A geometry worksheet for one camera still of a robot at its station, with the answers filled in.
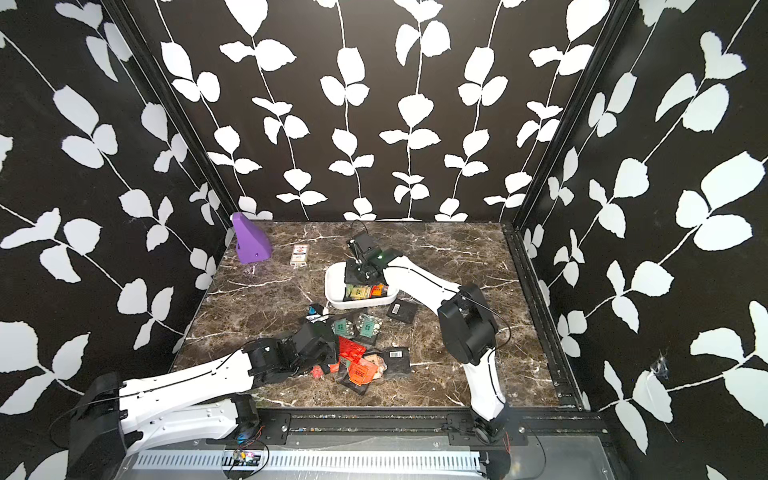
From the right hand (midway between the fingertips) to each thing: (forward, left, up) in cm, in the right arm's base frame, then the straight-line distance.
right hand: (346, 271), depth 90 cm
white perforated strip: (-46, +1, -13) cm, 48 cm away
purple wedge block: (+15, +36, -5) cm, 39 cm away
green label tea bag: (-13, -6, -12) cm, 19 cm away
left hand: (-21, -2, -3) cm, 21 cm away
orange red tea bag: (-26, -6, -12) cm, 29 cm away
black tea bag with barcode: (-6, -18, -12) cm, 22 cm away
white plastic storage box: (+1, +6, -12) cm, 14 cm away
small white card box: (+15, +21, -11) cm, 28 cm away
